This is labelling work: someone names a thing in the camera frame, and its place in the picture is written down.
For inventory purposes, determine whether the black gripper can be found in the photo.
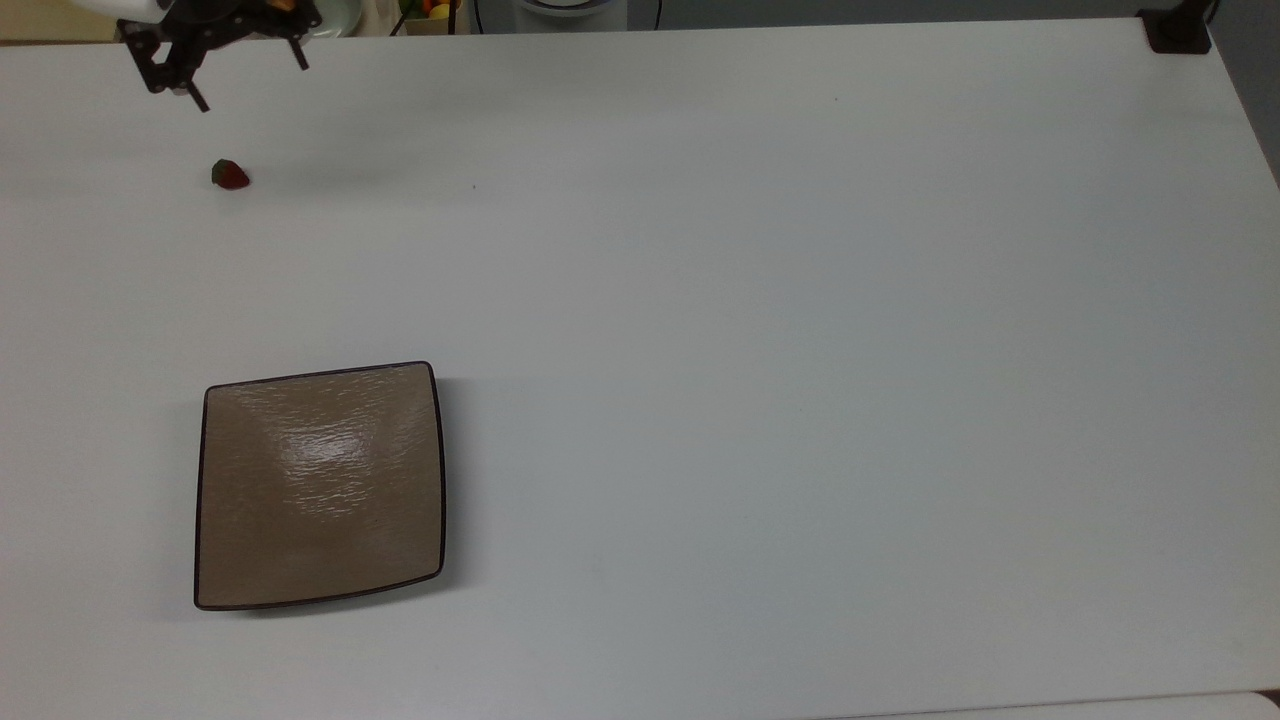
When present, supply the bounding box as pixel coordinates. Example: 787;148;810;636
116;0;323;114

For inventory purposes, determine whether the pale green round plate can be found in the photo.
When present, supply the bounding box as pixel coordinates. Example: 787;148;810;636
305;0;364;39

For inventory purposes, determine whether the square brown ceramic plate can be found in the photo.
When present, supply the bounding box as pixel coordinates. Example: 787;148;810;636
193;361;447;612

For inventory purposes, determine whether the box of colourful fruit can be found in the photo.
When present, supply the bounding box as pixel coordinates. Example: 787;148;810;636
390;0;467;37

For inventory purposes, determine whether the white round appliance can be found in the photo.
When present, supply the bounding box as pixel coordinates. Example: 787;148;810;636
512;0;631;33

